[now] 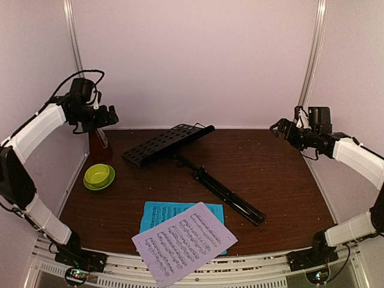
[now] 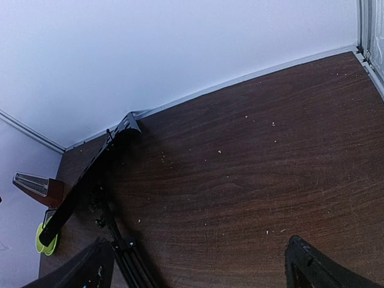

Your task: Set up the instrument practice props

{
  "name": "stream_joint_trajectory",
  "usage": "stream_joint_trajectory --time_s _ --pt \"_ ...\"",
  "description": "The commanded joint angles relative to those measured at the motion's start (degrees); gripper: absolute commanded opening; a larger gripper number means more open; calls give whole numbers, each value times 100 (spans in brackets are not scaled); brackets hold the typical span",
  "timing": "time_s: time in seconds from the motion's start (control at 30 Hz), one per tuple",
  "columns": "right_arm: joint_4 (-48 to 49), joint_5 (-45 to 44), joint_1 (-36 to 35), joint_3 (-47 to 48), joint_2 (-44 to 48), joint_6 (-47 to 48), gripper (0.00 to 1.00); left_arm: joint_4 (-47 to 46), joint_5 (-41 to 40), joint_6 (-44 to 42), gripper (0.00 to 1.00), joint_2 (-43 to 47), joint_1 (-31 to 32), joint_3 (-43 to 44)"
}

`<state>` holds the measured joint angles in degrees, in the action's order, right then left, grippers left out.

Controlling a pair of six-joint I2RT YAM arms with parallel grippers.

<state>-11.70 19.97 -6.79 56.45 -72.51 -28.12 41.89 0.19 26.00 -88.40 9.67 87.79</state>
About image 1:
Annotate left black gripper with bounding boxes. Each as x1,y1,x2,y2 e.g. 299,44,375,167
72,103,119,133

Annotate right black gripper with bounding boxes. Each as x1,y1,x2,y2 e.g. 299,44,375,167
270,118,319,150

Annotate black music stand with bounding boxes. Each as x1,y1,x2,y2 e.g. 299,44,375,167
122,122,266,226

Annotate lilac sheet music page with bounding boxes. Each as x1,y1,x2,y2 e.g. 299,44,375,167
131,202,238,287

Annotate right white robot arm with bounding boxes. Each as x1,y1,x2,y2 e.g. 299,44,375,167
269,106,383,265

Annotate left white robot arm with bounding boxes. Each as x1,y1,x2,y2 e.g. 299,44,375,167
1,77,119,266

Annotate brown wooden metronome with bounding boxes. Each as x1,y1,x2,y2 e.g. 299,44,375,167
88,128,113,163

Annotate green bowl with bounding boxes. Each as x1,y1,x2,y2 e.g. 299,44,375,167
83,163,116,191

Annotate blue sheet music page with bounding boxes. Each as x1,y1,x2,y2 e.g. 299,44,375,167
132,202,224,253

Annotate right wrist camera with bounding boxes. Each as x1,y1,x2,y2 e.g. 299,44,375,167
294,106,310,129

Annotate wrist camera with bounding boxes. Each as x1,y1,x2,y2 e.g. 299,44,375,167
88,91,102,110
294,106,310,129

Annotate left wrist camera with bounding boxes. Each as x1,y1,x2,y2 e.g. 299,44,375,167
88,91,102,110

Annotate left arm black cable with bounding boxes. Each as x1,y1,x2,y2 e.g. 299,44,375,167
49,69,106,103

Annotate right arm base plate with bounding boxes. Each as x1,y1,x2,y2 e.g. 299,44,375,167
286,248,338,272

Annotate aluminium front rail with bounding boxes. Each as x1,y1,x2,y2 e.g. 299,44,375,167
23,237,370,287

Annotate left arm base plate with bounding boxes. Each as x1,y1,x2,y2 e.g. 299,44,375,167
55,250,107,272

